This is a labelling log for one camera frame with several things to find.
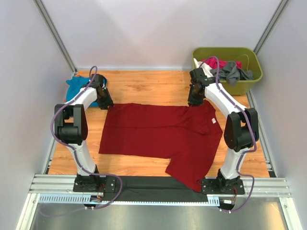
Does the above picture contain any dark red t shirt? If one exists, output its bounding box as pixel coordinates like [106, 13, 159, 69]
[99, 101, 223, 192]

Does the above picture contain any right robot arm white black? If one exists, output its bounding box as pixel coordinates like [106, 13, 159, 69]
[188, 68, 259, 194]

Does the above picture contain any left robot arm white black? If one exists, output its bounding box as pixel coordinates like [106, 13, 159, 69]
[51, 73, 114, 192]

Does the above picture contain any white t shirt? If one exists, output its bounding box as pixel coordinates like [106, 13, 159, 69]
[193, 58, 213, 77]

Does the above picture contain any folded blue t shirt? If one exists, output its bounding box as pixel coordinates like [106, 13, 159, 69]
[66, 74, 107, 110]

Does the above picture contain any pink t shirt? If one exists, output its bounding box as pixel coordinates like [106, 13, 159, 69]
[205, 57, 242, 69]

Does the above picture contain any grey t shirt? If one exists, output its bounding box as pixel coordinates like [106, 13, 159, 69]
[218, 61, 254, 86]

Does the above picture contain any olive green plastic bin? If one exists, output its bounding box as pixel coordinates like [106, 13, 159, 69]
[192, 47, 262, 95]

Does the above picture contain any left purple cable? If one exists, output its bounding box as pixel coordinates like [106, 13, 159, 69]
[38, 66, 125, 218]

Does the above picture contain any purple cable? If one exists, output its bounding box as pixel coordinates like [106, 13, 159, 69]
[38, 66, 125, 218]
[198, 56, 257, 214]

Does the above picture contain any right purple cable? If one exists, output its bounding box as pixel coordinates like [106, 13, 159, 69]
[198, 56, 257, 214]

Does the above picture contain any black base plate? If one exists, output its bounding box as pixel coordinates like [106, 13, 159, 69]
[73, 176, 245, 202]

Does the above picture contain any aluminium frame rail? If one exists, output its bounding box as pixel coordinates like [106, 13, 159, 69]
[17, 175, 302, 230]

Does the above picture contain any left aluminium corner post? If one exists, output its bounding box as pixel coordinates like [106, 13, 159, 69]
[33, 0, 77, 74]

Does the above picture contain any aluminium corner post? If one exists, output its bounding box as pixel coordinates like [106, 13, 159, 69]
[33, 0, 77, 74]
[254, 0, 290, 55]

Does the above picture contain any right aluminium corner post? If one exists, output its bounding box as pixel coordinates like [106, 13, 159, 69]
[254, 0, 290, 55]

